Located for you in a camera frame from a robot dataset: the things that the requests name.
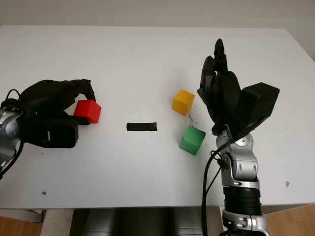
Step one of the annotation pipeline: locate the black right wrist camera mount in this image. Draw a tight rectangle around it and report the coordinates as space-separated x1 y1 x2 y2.
232 82 281 141

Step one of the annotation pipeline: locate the grey robot body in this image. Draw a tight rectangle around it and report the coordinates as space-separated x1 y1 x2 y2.
70 207 222 236

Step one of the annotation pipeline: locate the black tape strip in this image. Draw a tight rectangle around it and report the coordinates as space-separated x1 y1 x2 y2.
126 121 158 133

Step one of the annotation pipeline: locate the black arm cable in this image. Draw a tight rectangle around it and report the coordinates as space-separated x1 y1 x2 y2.
0 88 25 181
201 140 234 236

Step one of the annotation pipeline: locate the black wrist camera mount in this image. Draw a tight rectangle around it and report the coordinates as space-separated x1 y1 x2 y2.
232 82 281 141
19 118 79 149

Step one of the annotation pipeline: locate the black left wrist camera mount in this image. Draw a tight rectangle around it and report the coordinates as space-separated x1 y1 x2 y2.
19 118 79 149

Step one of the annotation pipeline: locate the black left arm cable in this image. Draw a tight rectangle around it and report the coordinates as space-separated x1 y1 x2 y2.
0 88 25 181

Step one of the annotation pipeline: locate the green wooden block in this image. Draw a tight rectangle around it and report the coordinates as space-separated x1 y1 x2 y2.
179 125 206 156

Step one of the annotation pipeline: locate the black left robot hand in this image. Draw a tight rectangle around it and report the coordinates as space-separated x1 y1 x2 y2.
18 79 96 126

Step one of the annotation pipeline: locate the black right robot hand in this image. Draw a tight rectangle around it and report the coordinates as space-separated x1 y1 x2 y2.
196 38 243 135

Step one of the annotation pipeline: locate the red wooden block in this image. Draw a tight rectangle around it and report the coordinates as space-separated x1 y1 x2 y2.
73 99 102 124

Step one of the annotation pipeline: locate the yellow wooden block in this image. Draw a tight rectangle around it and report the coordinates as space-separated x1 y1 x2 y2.
172 89 195 116

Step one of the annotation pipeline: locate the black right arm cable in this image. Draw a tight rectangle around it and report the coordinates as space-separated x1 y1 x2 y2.
201 140 234 236

